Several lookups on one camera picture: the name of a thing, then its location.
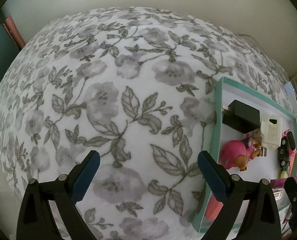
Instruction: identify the coral blue plastic toy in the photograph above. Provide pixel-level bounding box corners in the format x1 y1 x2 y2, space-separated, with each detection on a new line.
205 195 223 220

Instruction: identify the small black rectangular block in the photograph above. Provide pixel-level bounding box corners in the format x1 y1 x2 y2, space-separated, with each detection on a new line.
222 100 260 134

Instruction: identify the pink helmet puppy figure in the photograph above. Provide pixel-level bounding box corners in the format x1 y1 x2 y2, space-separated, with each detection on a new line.
219 134 262 171

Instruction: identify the teal-rimmed white tray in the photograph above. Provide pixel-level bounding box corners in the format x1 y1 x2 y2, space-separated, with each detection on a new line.
191 76 297 234

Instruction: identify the white plastic charger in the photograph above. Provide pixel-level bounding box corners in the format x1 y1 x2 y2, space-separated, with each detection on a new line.
260 114 282 151

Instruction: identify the white translucent box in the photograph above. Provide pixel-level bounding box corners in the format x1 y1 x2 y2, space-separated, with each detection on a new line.
284 81 297 116

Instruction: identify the grey floral tablecloth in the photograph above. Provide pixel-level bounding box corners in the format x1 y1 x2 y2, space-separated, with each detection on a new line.
0 7 290 239

